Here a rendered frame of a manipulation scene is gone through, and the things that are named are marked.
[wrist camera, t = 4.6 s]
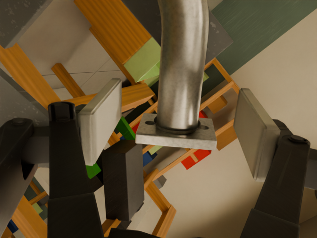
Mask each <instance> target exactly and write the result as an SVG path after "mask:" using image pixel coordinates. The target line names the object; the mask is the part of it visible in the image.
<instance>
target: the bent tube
mask: <svg viewBox="0 0 317 238"><path fill-rule="evenodd" d="M158 5H159V10H160V15H161V25H162V34H161V51H160V68H159V84H158V107H157V114H151V113H143V116H142V118H141V121H140V123H139V126H138V128H137V131H136V133H135V143H137V144H147V145H161V146H171V147H182V148H192V149H203V150H213V151H214V150H216V146H217V138H216V134H215V130H214V125H213V121H212V119H208V118H199V111H200V100H201V91H202V83H203V75H204V67H205V59H206V51H207V43H208V34H209V9H208V0H158Z"/></svg>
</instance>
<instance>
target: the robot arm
mask: <svg viewBox="0 0 317 238"><path fill-rule="evenodd" d="M48 113H49V126H43V127H34V126H33V121H32V119H29V118H14V119H11V120H8V121H7V122H5V123H4V124H3V125H2V126H1V127H0V238H1V236H2V234H3V232H4V230H5V229H6V227H7V225H8V223H9V221H10V219H11V217H12V216H13V214H14V212H15V210H16V208H17V206H18V204H19V203H20V201H21V199H22V197H23V195H24V193H25V191H26V190H27V188H28V186H29V184H30V182H31V180H32V178H33V177H34V175H35V173H36V171H37V169H38V164H45V163H49V200H48V222H47V238H160V237H157V236H154V235H151V234H148V233H145V232H142V231H139V230H130V229H118V228H111V229H110V232H109V235H108V237H104V234H103V229H102V225H101V221H100V215H99V211H98V207H97V203H96V198H95V194H94V193H92V192H91V187H90V183H89V178H88V174H87V169H86V165H89V166H93V164H95V162H96V161H97V159H98V157H99V156H100V154H101V152H102V150H103V148H104V147H105V145H106V143H107V141H108V140H109V138H110V136H111V134H112V133H113V131H114V129H115V127H116V126H117V124H118V122H119V120H120V119H121V117H122V80H120V78H112V79H111V80H110V81H109V82H108V83H107V84H106V85H105V86H104V87H103V88H102V89H101V90H100V91H99V92H98V93H97V94H96V95H95V96H94V97H93V98H92V100H91V101H90V102H89V103H88V104H80V105H78V106H75V104H74V103H72V102H53V103H51V104H49V105H48ZM233 127H234V130H235V132H236V135H237V137H238V140H239V143H240V145H241V148H242V151H243V153H244V156H245V158H246V161H247V164H248V166H249V169H250V171H251V174H252V176H253V179H254V180H255V181H257V182H264V184H263V187H262V189H261V192H260V194H259V197H258V199H257V202H256V205H255V207H254V209H253V208H252V209H251V211H250V214H249V216H248V218H247V221H246V223H245V226H244V228H243V231H242V233H241V236H240V238H299V235H300V225H299V218H300V210H301V203H302V197H303V191H304V187H306V188H310V189H313V190H315V196H316V199H317V150H316V149H312V148H310V141H309V140H307V139H305V138H303V137H301V136H297V135H293V133H292V132H291V131H290V130H289V128H287V126H286V125H285V124H284V123H283V122H281V121H279V120H278V119H271V117H270V116H269V114H268V113H267V112H266V110H265V109H264V108H263V106H262V105H261V104H260V102H259V101H258V100H257V98H256V97H255V96H254V94H253V93H252V92H251V90H250V89H249V88H241V89H239V94H238V100H237V105H236V111H235V117H234V125H233Z"/></svg>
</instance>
